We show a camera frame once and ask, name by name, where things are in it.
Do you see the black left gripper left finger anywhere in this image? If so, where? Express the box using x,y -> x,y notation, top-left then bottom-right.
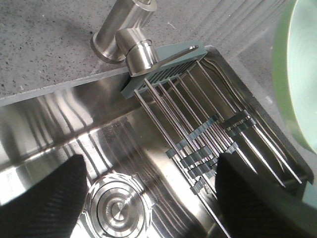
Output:
0,154 -> 87,238

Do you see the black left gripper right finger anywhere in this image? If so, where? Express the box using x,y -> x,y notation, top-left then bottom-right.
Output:
215,153 -> 317,238

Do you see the light green round plate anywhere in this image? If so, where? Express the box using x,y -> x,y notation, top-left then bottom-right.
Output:
272,0 -> 317,153

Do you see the grey dish drying rack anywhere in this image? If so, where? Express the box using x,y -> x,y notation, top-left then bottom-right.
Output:
121,40 -> 317,206

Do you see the round steel sink drain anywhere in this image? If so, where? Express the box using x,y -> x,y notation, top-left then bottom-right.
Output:
83,173 -> 155,238

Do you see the stainless steel sink basin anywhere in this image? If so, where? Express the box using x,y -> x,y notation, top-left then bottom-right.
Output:
0,45 -> 315,238

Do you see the steel kitchen faucet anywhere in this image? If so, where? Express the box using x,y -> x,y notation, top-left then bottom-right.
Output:
91,0 -> 199,77

